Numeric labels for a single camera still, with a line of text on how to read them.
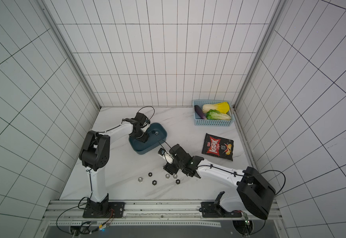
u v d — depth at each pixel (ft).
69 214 2.12
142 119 2.71
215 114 3.42
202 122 3.40
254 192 1.35
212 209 2.38
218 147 3.12
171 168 2.34
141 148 2.96
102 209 2.12
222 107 3.49
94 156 1.76
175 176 2.73
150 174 2.78
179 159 2.06
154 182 2.67
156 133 3.36
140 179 2.72
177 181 2.67
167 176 2.73
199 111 3.70
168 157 2.33
